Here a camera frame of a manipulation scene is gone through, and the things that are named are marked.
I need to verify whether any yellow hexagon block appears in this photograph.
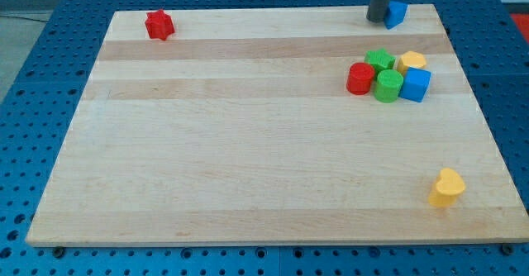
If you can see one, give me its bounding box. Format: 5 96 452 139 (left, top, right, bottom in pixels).
396 51 427 76

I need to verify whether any green star block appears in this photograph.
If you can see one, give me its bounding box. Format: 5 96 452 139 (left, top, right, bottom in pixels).
364 48 396 74

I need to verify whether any red star block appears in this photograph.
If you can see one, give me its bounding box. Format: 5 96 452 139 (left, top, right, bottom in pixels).
145 9 175 40

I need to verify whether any wooden board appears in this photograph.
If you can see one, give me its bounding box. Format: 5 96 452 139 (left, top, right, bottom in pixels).
26 4 528 247

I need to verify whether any red cylinder block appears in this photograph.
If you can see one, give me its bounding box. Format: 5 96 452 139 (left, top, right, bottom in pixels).
346 62 375 95

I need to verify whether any green cylinder block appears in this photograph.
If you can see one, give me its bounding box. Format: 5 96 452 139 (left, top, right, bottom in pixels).
374 69 404 103

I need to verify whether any blue cube block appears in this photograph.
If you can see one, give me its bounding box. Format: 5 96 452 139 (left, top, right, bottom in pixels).
399 67 431 102

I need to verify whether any blue moon block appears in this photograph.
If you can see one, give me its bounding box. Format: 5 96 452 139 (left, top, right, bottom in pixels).
384 1 408 30

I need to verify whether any yellow heart block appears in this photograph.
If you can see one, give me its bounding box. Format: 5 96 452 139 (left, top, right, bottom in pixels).
428 168 466 208

